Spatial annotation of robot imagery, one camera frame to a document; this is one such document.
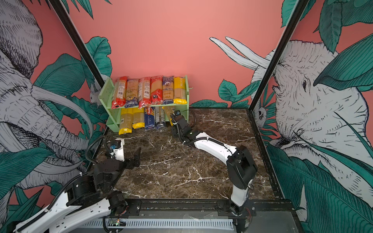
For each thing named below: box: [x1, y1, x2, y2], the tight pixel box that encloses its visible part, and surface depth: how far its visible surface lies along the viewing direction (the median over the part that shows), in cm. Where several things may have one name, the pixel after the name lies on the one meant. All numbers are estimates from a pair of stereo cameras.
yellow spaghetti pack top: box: [173, 76, 187, 105], surface depth 90 cm
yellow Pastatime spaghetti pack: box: [132, 107, 146, 130], surface depth 95 cm
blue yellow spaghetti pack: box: [124, 78, 140, 109], surface depth 89 cm
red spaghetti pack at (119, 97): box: [111, 76, 128, 110], surface depth 87 cm
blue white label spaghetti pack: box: [154, 106, 167, 133], surface depth 97 cm
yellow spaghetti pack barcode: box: [118, 107, 134, 135], surface depth 94 cm
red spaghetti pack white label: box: [137, 77, 152, 110], surface depth 88 cm
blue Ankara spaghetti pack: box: [162, 75, 175, 105], surface depth 90 cm
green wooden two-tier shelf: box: [98, 74, 194, 133], surface depth 86 cm
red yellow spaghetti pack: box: [150, 75, 164, 106], surface depth 89 cm
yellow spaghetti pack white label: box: [163, 106, 176, 122], surface depth 92 cm
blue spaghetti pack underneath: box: [144, 106, 155, 130], surface depth 95 cm
